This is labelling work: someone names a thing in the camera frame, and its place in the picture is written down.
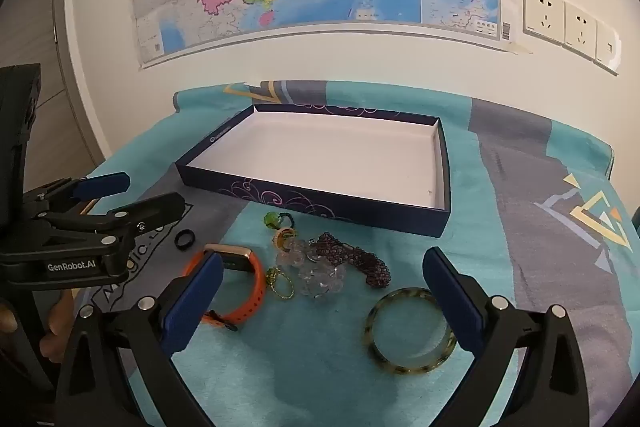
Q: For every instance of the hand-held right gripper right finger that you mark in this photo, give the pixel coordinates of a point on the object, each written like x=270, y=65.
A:
x=452, y=302

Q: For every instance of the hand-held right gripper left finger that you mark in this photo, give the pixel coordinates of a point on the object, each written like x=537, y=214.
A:
x=192, y=302

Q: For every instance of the dark blue shallow box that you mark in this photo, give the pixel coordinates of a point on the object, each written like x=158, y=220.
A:
x=325, y=157

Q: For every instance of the orange smartwatch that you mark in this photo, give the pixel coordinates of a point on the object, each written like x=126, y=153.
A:
x=252, y=292

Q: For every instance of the teal and grey printed blanket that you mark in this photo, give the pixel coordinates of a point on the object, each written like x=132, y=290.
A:
x=500, y=232

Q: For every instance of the white wall socket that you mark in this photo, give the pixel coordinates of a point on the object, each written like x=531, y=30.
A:
x=544, y=12
x=580, y=29
x=607, y=49

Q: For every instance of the person's left hand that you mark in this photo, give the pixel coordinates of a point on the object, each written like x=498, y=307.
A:
x=52, y=327

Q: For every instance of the tortoiseshell bangle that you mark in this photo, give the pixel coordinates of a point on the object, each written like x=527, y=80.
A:
x=371, y=332

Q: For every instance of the grey cabinet door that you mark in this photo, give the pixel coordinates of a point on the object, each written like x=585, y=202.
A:
x=55, y=57

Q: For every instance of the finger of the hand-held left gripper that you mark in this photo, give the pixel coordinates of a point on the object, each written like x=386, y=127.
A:
x=150, y=207
x=102, y=184

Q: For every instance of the clear tape strip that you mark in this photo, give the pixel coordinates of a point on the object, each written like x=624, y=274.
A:
x=519, y=48

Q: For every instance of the green glass bead charm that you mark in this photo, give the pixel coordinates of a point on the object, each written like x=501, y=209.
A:
x=271, y=219

